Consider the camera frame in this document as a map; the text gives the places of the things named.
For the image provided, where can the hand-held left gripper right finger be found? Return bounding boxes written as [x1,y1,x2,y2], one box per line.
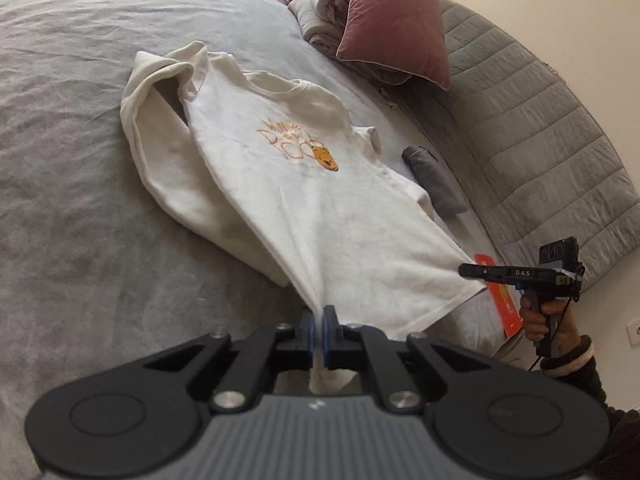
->
[322,305,501,413]

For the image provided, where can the white printed t-shirt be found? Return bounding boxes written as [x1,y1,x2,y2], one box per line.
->
[120,41,488,396]

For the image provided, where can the person's right forearm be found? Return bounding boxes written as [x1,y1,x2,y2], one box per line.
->
[540,335,640,480]

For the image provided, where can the folded grey pants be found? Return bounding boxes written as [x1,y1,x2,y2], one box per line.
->
[401,145,469,219]

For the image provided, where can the person's right hand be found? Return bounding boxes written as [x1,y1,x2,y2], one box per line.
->
[519,292,581,356]

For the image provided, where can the grey quilted headboard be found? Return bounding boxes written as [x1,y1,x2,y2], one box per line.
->
[380,0,633,293]

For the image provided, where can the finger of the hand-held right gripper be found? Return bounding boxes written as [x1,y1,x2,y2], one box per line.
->
[459,262,506,281]

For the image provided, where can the red paper packet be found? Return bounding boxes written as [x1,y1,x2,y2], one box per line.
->
[472,252,523,338]

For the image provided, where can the large pink pillow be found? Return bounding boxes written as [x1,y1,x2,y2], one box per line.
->
[336,0,452,92]

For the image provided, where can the grey bed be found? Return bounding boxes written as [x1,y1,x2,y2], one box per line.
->
[0,0,526,480]

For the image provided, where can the folded grey pink quilt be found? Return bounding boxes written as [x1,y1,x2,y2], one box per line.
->
[287,0,416,86]

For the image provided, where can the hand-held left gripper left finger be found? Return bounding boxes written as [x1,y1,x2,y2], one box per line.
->
[145,305,317,413]

